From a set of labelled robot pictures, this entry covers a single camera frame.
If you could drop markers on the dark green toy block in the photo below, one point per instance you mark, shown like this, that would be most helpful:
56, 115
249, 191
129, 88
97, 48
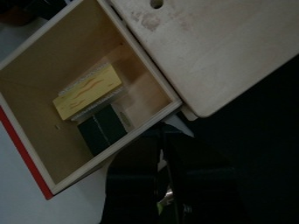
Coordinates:
101, 131

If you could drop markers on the wooden drawer with red front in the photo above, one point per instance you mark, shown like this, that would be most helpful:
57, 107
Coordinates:
34, 87

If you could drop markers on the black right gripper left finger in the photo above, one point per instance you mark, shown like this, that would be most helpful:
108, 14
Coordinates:
132, 186

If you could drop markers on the wooden box with slot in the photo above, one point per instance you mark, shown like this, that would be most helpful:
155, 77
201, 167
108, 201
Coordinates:
233, 43

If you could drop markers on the white cutting board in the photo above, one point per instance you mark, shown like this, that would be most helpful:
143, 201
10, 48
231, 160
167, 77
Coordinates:
22, 204

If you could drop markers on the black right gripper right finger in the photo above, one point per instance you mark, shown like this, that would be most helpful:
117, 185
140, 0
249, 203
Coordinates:
205, 192

